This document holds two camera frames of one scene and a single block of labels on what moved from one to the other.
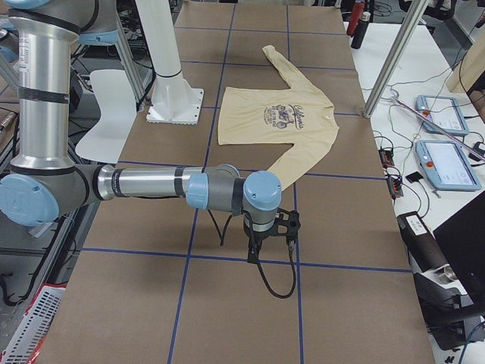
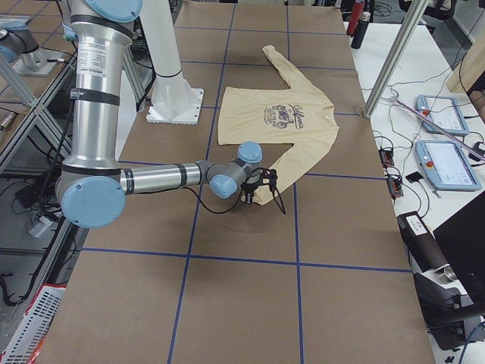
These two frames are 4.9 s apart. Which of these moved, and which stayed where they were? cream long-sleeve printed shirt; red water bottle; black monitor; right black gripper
Moved: right black gripper
Stayed: cream long-sleeve printed shirt; red water bottle; black monitor
